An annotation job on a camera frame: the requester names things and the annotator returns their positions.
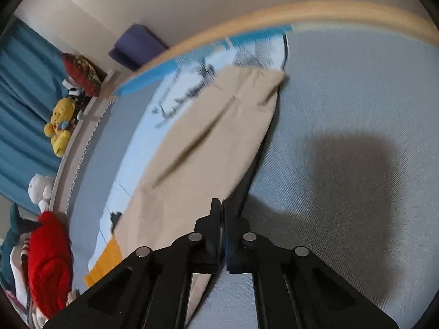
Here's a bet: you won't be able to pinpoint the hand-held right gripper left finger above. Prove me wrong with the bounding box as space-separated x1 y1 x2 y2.
43 198 223 329

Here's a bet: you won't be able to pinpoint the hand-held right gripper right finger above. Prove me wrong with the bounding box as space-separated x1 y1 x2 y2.
221 199 400 329

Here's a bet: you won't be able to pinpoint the beige and orange pants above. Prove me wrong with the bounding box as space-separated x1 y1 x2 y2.
84 66 287 329

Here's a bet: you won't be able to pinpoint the beige striped clothes pile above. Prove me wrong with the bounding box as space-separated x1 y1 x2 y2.
10 236 45 326

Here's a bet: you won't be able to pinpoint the light blue printed blanket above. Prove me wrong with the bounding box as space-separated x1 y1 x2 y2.
87 24 293 275

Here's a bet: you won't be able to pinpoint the red knitted sweater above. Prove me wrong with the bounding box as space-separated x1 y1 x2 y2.
27 211 73 319

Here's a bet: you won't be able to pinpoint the grey bed sheet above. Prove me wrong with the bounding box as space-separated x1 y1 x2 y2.
65 21 439 329

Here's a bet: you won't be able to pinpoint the yellow plush bear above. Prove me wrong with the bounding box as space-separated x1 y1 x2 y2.
44 98 77 157

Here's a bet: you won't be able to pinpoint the black and white plush toy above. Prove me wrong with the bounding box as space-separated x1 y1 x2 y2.
63 79 90 104

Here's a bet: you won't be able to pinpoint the teal plush toy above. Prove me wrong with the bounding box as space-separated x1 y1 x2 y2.
0 203 43 288

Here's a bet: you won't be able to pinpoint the purple cushion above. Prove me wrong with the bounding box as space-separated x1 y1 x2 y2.
109 23 168 72

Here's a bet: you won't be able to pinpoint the red patterned cushion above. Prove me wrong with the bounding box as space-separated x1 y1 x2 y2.
62 53 104 97

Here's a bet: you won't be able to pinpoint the blue curtain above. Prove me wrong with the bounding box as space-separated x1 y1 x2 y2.
0 19 74 213

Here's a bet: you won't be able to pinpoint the wooden bed frame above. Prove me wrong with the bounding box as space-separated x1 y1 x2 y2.
113 2 439 93

